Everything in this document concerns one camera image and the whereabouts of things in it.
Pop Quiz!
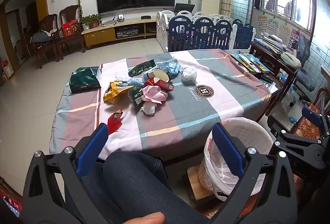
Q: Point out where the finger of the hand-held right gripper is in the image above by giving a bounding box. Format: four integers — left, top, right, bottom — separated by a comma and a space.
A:
268, 116, 330, 160
302, 106, 330, 137

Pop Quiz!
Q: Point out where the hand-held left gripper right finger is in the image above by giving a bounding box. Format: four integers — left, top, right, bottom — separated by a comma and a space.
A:
212, 123, 298, 224

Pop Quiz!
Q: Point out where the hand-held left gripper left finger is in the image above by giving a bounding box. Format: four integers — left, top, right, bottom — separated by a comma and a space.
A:
22, 123, 109, 224

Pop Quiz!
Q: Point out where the white trash bin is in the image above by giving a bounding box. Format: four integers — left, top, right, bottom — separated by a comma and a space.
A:
198, 117, 274, 199

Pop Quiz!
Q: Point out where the white red printed bin liner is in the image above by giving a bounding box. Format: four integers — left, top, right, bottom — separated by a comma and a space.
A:
198, 118, 258, 201

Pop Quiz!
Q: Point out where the red snack wrapper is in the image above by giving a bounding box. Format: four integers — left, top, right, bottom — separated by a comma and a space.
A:
107, 109, 124, 135

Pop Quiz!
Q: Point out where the yellow snack bag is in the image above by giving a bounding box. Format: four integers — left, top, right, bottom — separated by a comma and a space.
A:
103, 82, 134, 105

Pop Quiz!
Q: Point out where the green packet with white label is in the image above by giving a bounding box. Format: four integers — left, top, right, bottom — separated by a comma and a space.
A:
128, 86, 145, 110

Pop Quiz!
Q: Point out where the white tissue ball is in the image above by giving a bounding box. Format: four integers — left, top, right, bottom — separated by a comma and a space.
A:
141, 102, 157, 115

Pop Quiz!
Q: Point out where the light blue cloth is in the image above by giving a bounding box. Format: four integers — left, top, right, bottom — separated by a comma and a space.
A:
121, 78, 145, 88

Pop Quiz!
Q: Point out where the pink plastic bag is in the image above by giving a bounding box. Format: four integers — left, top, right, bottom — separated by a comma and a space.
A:
142, 85, 169, 105

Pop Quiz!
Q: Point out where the white plastic bag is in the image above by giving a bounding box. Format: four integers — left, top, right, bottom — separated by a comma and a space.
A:
181, 67, 198, 83

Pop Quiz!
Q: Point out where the red carton box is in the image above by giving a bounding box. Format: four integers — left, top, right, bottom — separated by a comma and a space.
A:
144, 77, 174, 92

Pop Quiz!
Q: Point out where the dark green snack bag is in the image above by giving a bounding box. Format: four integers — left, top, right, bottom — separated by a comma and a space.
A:
128, 59, 156, 77

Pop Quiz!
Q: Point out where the white blue paper cup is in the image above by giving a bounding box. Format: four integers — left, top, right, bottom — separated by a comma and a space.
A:
142, 69, 171, 84

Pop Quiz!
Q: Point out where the blue face mask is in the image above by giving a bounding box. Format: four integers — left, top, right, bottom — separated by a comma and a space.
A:
160, 58, 181, 76

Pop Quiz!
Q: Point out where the person's left hand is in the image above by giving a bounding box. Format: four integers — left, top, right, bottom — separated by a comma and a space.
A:
121, 212, 165, 224

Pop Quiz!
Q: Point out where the wooden board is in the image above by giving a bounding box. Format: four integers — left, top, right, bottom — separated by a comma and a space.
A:
184, 165, 216, 201

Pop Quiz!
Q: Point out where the plaid tablecloth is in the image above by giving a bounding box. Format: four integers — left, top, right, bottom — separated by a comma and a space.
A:
49, 49, 272, 162

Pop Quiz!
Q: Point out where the grey green cushion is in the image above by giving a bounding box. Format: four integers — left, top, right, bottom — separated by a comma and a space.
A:
280, 52, 302, 70

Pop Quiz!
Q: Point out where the blue child chair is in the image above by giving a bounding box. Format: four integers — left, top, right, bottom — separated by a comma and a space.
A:
295, 33, 316, 91

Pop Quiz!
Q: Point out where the dark green tissue pack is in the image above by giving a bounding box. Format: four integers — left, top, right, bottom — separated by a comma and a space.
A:
69, 66, 102, 94

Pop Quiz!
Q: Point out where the dark wooden side table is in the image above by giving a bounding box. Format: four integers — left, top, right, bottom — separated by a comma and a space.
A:
249, 41, 297, 116

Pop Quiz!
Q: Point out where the row of picture books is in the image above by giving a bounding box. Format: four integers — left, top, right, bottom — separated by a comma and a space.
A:
228, 52, 270, 75

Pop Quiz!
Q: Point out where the stack of books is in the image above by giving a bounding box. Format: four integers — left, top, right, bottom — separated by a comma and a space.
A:
254, 33, 289, 55

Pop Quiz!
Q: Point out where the wooden television cabinet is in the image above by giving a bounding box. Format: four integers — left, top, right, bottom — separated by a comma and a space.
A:
82, 17, 158, 49

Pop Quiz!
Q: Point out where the window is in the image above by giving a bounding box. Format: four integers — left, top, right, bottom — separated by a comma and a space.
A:
258, 0, 317, 31

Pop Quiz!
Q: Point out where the white navy playpen fence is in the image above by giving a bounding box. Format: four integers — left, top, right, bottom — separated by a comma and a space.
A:
156, 10, 257, 53

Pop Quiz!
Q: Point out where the black audio amplifier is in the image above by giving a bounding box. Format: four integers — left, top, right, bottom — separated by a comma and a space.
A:
116, 27, 141, 39

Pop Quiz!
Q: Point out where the red gift box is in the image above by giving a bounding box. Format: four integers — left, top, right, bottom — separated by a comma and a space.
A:
61, 20, 80, 38

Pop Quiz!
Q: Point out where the dark clothes bundle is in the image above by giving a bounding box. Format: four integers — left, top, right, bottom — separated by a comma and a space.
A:
31, 30, 52, 44

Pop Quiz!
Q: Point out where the potted green plant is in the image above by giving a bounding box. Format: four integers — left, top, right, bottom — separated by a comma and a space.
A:
80, 14, 102, 30

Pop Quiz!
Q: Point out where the dark wooden armchair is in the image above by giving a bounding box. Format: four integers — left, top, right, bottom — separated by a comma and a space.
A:
59, 5, 86, 60
24, 14, 64, 70

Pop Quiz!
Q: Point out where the black monitor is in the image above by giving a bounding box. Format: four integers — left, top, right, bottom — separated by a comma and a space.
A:
173, 3, 196, 14

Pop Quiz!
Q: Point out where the row of wall charts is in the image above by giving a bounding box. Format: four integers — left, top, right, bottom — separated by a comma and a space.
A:
258, 15, 292, 44

